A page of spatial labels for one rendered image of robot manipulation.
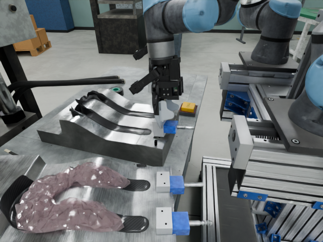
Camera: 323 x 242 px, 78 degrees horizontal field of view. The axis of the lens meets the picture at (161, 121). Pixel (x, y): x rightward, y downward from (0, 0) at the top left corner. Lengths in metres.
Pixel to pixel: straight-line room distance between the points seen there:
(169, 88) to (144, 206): 0.33
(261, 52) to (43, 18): 7.38
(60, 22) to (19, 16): 6.34
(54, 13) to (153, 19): 7.20
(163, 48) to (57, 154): 0.54
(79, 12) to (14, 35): 6.67
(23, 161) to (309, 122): 0.73
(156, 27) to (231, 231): 1.09
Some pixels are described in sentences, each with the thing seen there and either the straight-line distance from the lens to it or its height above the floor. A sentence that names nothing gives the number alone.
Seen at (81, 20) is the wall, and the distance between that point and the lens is 7.94.
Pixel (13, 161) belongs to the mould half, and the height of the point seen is 0.91.
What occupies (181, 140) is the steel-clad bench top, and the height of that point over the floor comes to 0.80.
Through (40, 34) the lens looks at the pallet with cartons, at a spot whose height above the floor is 0.36.
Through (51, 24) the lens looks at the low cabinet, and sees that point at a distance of 7.84.
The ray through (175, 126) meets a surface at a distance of 0.63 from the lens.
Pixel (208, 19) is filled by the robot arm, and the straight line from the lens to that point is 0.48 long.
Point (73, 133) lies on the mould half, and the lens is 0.77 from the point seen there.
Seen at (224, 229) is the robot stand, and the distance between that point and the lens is 1.29.
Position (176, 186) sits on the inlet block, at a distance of 0.56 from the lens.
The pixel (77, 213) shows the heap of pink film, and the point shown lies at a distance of 0.49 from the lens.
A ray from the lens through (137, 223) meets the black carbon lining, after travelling 0.53.
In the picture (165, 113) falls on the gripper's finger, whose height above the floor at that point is 1.00.
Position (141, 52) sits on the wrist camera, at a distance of 0.86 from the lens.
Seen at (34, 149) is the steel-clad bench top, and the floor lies 0.80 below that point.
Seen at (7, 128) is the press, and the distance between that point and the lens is 1.12.
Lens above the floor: 1.32
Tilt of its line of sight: 35 degrees down
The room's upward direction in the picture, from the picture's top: straight up
